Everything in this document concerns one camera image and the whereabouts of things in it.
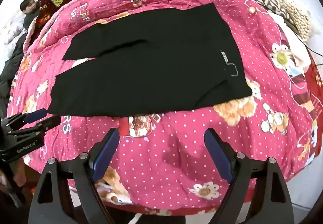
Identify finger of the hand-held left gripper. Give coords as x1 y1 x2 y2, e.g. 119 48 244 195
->
0 108 47 129
6 115 62 140

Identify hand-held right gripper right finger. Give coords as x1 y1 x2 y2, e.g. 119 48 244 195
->
204 127 295 224

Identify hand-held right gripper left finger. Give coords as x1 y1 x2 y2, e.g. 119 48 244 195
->
28 127 120 224

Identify black pants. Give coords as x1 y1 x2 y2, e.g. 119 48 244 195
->
47 2 253 117

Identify person's left hand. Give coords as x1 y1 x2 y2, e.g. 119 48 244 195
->
11 158 27 185

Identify pink dotted bear-print quilt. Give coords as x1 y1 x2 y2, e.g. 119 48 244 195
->
6 0 320 216

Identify black clothing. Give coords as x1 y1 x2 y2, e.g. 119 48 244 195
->
0 32 29 114

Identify grey patterned cloth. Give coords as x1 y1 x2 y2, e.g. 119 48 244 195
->
250 0 294 20

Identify beige knitted cloth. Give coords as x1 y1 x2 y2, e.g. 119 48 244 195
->
277 0 314 40

